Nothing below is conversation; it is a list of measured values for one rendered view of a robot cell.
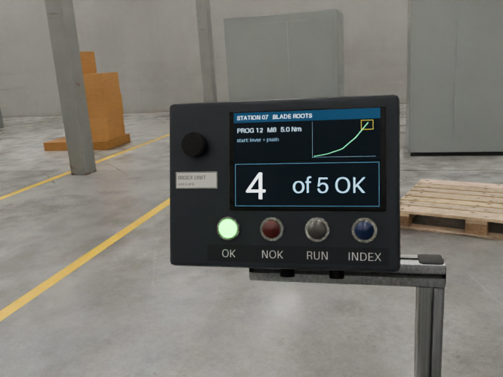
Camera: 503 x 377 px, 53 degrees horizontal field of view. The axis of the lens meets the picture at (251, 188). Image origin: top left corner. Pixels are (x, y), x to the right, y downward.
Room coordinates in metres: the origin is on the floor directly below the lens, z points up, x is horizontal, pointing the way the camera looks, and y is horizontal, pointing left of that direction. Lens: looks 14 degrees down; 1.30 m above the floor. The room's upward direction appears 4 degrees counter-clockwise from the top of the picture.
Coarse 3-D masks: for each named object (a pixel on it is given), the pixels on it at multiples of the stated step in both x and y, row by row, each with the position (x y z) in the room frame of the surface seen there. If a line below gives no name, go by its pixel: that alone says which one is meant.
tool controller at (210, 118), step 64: (192, 128) 0.58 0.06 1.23; (256, 128) 0.56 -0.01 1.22; (320, 128) 0.54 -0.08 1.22; (384, 128) 0.52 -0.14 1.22; (192, 192) 0.56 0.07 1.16; (320, 192) 0.52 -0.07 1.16; (384, 192) 0.51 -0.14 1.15; (192, 256) 0.54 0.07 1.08; (256, 256) 0.52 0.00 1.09; (320, 256) 0.51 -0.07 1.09; (384, 256) 0.49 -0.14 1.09
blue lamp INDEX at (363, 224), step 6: (354, 222) 0.51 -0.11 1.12; (360, 222) 0.50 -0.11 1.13; (366, 222) 0.50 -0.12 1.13; (372, 222) 0.50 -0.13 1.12; (354, 228) 0.50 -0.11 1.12; (360, 228) 0.50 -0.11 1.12; (366, 228) 0.50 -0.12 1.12; (372, 228) 0.50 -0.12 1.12; (354, 234) 0.50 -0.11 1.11; (360, 234) 0.50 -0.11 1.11; (366, 234) 0.49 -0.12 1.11; (372, 234) 0.49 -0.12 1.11; (360, 240) 0.50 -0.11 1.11; (366, 240) 0.50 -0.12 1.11
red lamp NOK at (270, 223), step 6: (264, 222) 0.53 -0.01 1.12; (270, 222) 0.52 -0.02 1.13; (276, 222) 0.52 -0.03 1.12; (264, 228) 0.52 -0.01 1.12; (270, 228) 0.52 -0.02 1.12; (276, 228) 0.52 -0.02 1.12; (282, 228) 0.52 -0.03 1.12; (264, 234) 0.52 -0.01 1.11; (270, 234) 0.52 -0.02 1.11; (276, 234) 0.52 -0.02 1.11; (282, 234) 0.52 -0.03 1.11; (270, 240) 0.52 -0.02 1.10
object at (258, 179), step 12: (240, 168) 0.55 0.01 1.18; (252, 168) 0.55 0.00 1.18; (264, 168) 0.54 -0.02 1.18; (276, 168) 0.54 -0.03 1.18; (240, 180) 0.55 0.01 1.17; (252, 180) 0.54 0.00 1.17; (264, 180) 0.54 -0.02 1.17; (276, 180) 0.54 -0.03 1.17; (240, 192) 0.54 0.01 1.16; (252, 192) 0.54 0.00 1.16; (264, 192) 0.54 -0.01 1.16; (276, 192) 0.53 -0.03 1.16; (240, 204) 0.54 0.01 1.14; (252, 204) 0.54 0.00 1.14; (264, 204) 0.53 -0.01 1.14; (276, 204) 0.53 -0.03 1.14
